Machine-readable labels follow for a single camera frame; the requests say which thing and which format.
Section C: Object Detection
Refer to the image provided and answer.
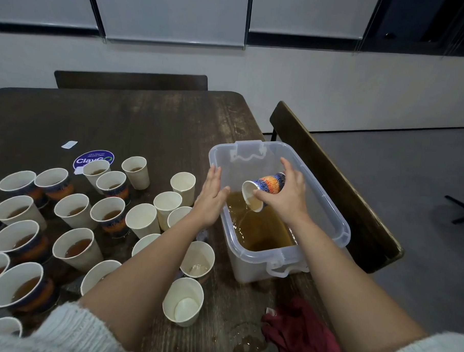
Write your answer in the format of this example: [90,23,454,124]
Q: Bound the person's left hand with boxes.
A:
[187,164,233,230]

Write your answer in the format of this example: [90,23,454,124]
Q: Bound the person's right hand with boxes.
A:
[253,156,314,228]

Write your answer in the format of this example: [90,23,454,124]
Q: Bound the orange blue patterned paper cup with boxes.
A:
[240,170,287,215]

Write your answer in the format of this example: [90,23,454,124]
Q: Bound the white paper cup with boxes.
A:
[152,191,185,233]
[169,171,198,207]

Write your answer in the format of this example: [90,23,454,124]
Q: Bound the clear plastic storage bin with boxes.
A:
[203,138,356,289]

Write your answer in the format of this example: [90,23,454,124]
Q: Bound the group of paper cups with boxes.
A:
[0,150,199,346]

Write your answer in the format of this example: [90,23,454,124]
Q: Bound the person's left forearm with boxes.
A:
[0,210,216,352]

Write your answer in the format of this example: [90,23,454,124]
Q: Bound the person's right forearm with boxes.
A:
[289,215,464,352]

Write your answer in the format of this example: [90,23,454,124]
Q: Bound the dark wooden chair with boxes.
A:
[262,100,411,275]
[53,68,210,96]

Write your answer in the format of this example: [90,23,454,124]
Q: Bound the dark wooden table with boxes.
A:
[0,81,375,352]

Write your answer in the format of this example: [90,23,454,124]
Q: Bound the round blue sticker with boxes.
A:
[72,149,116,176]

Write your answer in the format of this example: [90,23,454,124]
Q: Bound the dark red cloth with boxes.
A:
[260,293,347,352]

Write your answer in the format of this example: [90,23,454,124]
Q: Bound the dark window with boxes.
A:
[360,0,464,58]

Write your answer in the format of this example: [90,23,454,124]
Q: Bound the white wall panel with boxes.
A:
[0,0,98,32]
[88,0,250,49]
[248,0,382,42]

